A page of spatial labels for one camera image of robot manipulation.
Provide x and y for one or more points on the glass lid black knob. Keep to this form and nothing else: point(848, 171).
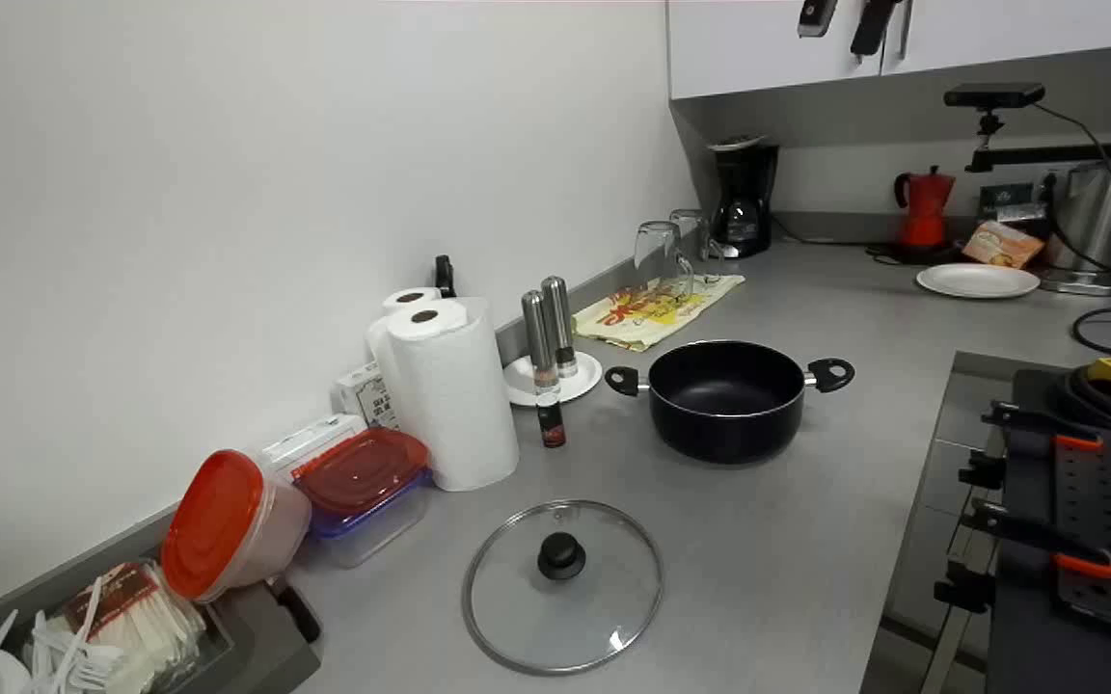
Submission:
point(613, 603)

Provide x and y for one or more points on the black cooking pot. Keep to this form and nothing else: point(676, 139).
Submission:
point(722, 418)

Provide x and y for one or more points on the clear container red lid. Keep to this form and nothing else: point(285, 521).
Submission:
point(361, 482)

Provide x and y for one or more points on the translucent container orange lid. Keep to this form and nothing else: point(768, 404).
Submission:
point(215, 526)

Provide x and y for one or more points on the red moka pot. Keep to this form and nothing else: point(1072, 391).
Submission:
point(923, 214)

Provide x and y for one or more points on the steel spice grinder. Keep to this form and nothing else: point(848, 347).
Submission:
point(538, 336)
point(561, 313)

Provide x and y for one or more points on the small white saucer plate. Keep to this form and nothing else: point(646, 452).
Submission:
point(586, 385)

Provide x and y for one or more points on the small brown bottle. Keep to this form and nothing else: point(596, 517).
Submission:
point(552, 425)

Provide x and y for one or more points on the white paper towel roll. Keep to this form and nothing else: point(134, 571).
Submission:
point(386, 313)
point(453, 400)

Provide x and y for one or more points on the clear drinking glass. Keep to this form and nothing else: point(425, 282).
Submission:
point(658, 241)

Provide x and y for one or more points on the white power strip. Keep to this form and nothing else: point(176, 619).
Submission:
point(366, 391)

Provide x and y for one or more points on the black coffee maker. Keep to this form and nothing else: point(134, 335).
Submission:
point(743, 193)

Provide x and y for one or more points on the flat white box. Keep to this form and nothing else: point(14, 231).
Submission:
point(312, 440)

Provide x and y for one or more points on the dark recessed cooktop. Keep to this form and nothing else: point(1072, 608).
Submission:
point(930, 497)

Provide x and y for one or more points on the white dinner plate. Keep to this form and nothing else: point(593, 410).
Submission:
point(978, 278)

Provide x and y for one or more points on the grey plastic tray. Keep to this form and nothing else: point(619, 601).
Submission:
point(260, 657)

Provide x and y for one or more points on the orange snack packet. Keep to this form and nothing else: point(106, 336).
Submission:
point(1004, 243)

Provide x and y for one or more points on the black bar clamp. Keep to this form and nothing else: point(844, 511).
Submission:
point(1082, 563)
point(1080, 444)
point(966, 588)

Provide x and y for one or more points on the bag of plastic cutlery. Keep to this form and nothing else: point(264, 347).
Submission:
point(134, 637)

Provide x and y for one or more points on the steel electric kettle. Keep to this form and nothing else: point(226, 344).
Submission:
point(1099, 218)

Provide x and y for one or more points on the black stereo camera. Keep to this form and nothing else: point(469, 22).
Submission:
point(993, 97)

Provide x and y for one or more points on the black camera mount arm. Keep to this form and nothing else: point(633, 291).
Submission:
point(1059, 156)

